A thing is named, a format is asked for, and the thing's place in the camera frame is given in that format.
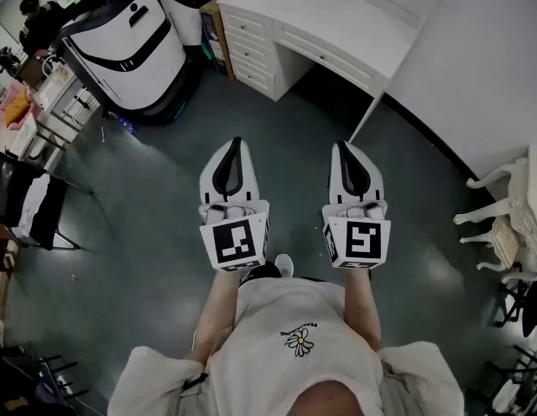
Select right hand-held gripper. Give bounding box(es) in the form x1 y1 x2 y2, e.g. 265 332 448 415
321 140 392 271

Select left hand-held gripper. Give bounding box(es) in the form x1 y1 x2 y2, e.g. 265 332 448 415
197 136 270 273

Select person's right forearm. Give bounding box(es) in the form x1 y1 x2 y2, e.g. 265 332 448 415
340 269 383 353

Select person's left forearm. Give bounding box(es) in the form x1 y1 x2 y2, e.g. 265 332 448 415
185 269 252 366

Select white desk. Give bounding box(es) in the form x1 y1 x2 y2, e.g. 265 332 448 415
216 0 425 143

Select person's black trousers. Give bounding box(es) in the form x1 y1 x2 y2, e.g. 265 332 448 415
239 261 283 283

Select person's white shoe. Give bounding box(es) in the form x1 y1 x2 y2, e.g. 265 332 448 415
274 253 295 278

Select brown cardboard box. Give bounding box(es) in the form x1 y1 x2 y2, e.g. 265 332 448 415
199 0 236 82

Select white ornate chair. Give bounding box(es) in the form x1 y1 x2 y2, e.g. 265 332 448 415
452 144 537 286

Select large white black-trimmed robot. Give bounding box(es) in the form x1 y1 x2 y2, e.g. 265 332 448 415
55 0 188 126

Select person's white flower-print shirt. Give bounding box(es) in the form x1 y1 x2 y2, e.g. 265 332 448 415
107 276 465 416

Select white side table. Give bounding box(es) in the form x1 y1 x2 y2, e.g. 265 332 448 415
8 62 100 159

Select white cloth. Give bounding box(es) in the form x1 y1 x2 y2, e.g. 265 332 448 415
11 172 52 238

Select black swivel chair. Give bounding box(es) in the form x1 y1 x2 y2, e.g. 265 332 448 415
495 270 537 338

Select black folding chair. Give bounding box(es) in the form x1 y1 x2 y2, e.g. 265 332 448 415
0 145 95 251

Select yellow cushion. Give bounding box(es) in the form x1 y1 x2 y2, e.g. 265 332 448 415
4 88 32 127

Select black metal rack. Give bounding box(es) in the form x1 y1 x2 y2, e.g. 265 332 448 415
0 344 91 416

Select black wire stand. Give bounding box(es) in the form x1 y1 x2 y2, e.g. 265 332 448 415
464 343 537 416

